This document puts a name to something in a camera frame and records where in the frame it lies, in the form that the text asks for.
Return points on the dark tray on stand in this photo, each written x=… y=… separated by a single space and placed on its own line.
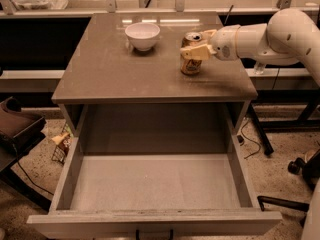
x=20 y=131

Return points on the wire basket with snacks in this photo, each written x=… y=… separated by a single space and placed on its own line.
x=62 y=143

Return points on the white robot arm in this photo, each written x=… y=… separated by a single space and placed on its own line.
x=289 y=37

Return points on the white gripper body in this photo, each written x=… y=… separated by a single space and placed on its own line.
x=223 y=43

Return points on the orange soda can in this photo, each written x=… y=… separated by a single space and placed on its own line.
x=189 y=65

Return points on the white ceramic bowl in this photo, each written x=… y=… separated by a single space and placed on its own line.
x=143 y=35

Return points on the grey cabinet with counter top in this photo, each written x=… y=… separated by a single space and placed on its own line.
x=105 y=68

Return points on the clear plastic water bottle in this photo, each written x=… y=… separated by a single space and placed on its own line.
x=259 y=68

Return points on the open grey top drawer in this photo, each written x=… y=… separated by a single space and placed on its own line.
x=154 y=167

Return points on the black drawer handle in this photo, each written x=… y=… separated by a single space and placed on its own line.
x=141 y=235

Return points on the black chair base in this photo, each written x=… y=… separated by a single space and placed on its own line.
x=311 y=175

